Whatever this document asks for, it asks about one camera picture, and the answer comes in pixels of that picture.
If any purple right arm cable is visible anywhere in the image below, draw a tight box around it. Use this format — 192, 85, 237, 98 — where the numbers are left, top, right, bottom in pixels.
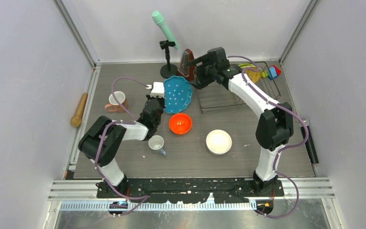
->
227, 55, 310, 220

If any brown wooden metronome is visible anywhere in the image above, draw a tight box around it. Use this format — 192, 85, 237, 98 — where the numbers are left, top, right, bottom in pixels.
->
177, 49, 195, 81

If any lime green plate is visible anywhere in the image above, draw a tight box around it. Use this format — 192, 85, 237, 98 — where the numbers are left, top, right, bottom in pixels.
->
239, 63, 257, 69

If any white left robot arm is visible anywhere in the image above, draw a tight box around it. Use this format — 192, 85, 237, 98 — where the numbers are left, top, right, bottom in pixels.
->
78, 95, 165, 198

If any blue dotted plate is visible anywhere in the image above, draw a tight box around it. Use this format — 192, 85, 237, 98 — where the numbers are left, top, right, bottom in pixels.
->
163, 76, 193, 114

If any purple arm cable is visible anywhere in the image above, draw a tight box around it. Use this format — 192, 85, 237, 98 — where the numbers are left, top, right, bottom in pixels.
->
94, 76, 153, 217
227, 55, 310, 220

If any grey printed mug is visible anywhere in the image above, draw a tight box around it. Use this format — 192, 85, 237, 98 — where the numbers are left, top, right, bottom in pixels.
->
148, 135, 167, 156

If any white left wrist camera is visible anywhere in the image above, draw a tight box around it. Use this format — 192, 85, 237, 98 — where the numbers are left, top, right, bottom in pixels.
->
150, 82, 164, 98

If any black microphone stand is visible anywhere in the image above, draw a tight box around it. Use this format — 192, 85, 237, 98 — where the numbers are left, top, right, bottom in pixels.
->
159, 40, 178, 79

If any black handheld microphone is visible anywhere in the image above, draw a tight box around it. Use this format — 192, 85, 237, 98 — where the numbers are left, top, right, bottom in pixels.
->
299, 118, 319, 165

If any colourful toy block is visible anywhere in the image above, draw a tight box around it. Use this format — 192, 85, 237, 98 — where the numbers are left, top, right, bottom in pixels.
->
262, 65, 281, 81

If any white bowl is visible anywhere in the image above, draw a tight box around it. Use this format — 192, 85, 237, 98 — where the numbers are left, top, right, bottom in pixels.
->
205, 129, 233, 156

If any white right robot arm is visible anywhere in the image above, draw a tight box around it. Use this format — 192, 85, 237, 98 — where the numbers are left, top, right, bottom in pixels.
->
183, 47, 294, 196

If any mint green microphone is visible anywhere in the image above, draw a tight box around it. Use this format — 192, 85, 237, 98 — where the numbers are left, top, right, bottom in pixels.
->
152, 10, 179, 50

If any black wire dish rack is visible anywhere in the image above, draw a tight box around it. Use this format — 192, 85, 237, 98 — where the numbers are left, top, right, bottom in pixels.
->
197, 61, 287, 114

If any wooden rolling pin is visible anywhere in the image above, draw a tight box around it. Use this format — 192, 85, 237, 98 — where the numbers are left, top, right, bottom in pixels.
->
71, 93, 88, 128

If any pink floral mug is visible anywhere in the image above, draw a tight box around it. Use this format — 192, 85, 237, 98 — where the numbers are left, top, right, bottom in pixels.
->
104, 91, 128, 113

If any woven bamboo plate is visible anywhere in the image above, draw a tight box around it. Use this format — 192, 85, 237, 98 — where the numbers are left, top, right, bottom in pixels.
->
245, 67, 262, 83

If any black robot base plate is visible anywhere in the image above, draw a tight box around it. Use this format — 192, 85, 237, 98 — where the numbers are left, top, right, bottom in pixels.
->
96, 177, 285, 204

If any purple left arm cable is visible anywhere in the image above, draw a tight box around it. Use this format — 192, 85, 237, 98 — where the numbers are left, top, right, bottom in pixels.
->
94, 76, 153, 217

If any orange bowl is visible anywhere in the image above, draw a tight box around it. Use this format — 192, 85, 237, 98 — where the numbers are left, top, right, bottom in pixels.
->
168, 113, 193, 135

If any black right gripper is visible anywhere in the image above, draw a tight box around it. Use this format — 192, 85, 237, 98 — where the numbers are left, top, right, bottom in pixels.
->
183, 54, 217, 90

